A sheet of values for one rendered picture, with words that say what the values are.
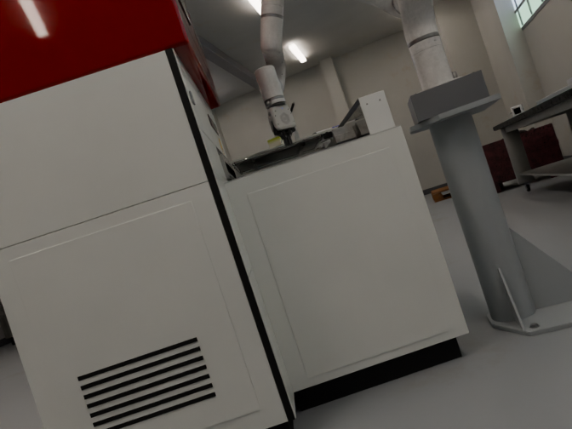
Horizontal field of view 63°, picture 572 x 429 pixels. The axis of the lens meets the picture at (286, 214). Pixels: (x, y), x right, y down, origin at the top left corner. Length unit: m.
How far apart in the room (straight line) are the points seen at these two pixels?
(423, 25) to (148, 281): 1.32
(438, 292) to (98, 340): 1.09
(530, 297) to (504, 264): 0.17
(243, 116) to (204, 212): 10.82
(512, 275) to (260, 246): 0.94
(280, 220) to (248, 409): 0.59
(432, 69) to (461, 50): 9.06
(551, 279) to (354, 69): 10.10
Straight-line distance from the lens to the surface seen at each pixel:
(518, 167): 6.04
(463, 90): 1.83
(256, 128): 12.02
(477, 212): 1.87
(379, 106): 1.71
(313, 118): 11.71
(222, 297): 1.40
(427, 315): 1.68
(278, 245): 1.57
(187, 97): 1.43
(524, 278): 1.98
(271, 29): 1.97
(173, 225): 1.40
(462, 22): 11.10
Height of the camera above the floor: 0.66
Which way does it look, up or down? level
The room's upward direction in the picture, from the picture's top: 18 degrees counter-clockwise
